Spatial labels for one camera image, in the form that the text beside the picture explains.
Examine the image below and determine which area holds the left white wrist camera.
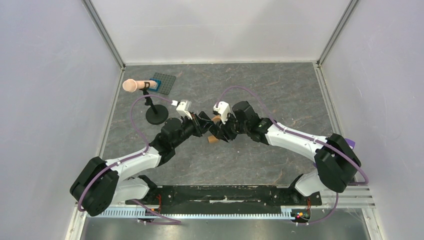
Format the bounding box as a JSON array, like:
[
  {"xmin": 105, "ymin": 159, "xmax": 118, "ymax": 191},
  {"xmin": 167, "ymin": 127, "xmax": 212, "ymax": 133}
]
[{"xmin": 171, "ymin": 99, "xmax": 193, "ymax": 120}]

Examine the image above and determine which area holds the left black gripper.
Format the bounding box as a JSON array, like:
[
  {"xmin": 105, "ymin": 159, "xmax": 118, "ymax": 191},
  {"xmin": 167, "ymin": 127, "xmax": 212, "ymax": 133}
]
[{"xmin": 172, "ymin": 111, "xmax": 214, "ymax": 149}]

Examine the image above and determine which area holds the blue square block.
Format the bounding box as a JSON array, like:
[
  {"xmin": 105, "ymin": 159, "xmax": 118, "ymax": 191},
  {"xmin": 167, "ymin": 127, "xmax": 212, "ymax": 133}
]
[{"xmin": 148, "ymin": 78, "xmax": 162, "ymax": 92}]

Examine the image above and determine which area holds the curved wooden arch block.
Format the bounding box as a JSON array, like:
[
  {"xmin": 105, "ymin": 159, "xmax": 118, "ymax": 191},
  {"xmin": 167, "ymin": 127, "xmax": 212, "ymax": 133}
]
[{"xmin": 212, "ymin": 115, "xmax": 221, "ymax": 123}]

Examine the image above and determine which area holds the purple cable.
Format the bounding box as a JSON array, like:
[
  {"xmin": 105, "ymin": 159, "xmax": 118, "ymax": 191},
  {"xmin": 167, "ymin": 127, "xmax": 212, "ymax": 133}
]
[
  {"xmin": 77, "ymin": 94, "xmax": 174, "ymax": 213},
  {"xmin": 214, "ymin": 86, "xmax": 369, "ymax": 186}
]

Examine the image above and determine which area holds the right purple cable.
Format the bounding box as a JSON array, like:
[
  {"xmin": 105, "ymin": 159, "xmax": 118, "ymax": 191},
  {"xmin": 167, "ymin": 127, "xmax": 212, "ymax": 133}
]
[{"xmin": 214, "ymin": 86, "xmax": 369, "ymax": 186}]

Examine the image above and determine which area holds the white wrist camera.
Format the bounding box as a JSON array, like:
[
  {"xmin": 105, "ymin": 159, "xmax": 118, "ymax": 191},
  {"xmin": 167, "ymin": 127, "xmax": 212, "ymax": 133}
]
[
  {"xmin": 171, "ymin": 99, "xmax": 193, "ymax": 120},
  {"xmin": 213, "ymin": 101, "xmax": 233, "ymax": 125}
]

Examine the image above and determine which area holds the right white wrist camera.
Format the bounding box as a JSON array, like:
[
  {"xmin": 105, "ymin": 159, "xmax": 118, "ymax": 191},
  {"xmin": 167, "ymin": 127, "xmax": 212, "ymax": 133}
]
[{"xmin": 213, "ymin": 101, "xmax": 233, "ymax": 125}]

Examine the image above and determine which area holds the beige wooden peg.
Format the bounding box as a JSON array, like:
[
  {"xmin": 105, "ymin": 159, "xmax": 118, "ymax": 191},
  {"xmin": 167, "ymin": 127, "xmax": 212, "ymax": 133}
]
[{"xmin": 122, "ymin": 78, "xmax": 150, "ymax": 93}]

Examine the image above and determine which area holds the grey studded base plate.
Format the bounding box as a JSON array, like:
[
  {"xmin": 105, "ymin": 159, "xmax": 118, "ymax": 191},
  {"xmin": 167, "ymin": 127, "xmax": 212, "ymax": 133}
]
[{"xmin": 152, "ymin": 72, "xmax": 177, "ymax": 95}]

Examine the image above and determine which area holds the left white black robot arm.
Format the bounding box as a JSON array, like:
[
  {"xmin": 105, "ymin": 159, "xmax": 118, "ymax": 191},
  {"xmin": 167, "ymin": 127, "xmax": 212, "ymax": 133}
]
[{"xmin": 69, "ymin": 111, "xmax": 215, "ymax": 217}]

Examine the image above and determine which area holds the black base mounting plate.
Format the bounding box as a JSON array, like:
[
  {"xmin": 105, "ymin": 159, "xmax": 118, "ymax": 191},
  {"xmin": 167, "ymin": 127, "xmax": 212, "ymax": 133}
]
[{"xmin": 139, "ymin": 175, "xmax": 322, "ymax": 215}]

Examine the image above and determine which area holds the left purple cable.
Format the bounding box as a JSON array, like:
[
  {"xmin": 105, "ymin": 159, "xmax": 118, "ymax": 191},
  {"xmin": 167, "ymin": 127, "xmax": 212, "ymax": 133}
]
[{"xmin": 77, "ymin": 94, "xmax": 174, "ymax": 213}]

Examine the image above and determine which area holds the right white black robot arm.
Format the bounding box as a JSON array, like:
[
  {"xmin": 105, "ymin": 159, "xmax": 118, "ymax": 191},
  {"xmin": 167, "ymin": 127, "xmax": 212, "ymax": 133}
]
[{"xmin": 210, "ymin": 101, "xmax": 361, "ymax": 204}]

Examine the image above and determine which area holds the black remote control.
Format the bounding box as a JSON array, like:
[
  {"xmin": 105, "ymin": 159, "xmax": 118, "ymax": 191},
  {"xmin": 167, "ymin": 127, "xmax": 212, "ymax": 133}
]
[{"xmin": 204, "ymin": 120, "xmax": 219, "ymax": 138}]

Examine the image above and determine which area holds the purple plastic holder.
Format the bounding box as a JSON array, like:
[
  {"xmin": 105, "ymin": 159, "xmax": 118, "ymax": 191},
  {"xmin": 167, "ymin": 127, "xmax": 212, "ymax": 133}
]
[{"xmin": 344, "ymin": 138, "xmax": 356, "ymax": 150}]

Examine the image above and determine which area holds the small wooden rectangular block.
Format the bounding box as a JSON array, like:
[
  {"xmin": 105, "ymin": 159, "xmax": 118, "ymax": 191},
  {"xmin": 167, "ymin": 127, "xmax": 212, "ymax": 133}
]
[{"xmin": 207, "ymin": 135, "xmax": 219, "ymax": 144}]

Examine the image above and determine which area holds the white slotted cable duct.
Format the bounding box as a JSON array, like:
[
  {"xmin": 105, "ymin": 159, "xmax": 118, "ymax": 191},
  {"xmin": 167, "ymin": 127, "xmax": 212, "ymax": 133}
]
[{"xmin": 96, "ymin": 207, "xmax": 295, "ymax": 220}]

